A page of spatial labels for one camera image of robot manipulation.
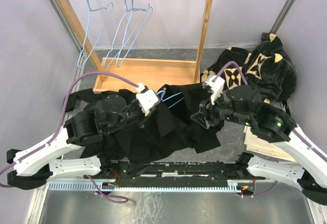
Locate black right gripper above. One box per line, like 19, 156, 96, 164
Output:
190, 89, 253, 129

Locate black shirt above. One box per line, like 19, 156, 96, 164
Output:
114, 82, 225, 164
62, 88, 136, 163

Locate light blue wire hanger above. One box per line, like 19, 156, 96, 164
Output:
77, 0, 114, 69
115, 0, 153, 67
156, 87, 184, 109
104, 0, 134, 68

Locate wooden clothes rack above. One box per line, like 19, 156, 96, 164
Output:
56, 0, 213, 92

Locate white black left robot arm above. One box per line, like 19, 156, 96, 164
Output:
7, 90, 160, 190

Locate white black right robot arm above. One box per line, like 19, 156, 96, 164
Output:
191, 84, 326, 205

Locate cream folded cloth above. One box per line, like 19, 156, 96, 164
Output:
244, 127, 296, 162

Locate black cream fleece garment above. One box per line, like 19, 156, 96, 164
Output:
200, 33, 297, 103

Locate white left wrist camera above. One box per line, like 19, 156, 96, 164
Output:
136, 83, 160, 116

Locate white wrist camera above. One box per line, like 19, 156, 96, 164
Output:
136, 83, 160, 116
202, 74, 225, 105

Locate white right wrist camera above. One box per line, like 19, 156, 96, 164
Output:
202, 74, 225, 105

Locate light blue cable duct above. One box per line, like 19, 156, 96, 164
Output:
48, 180, 250, 193

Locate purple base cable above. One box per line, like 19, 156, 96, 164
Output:
85, 175, 128, 204

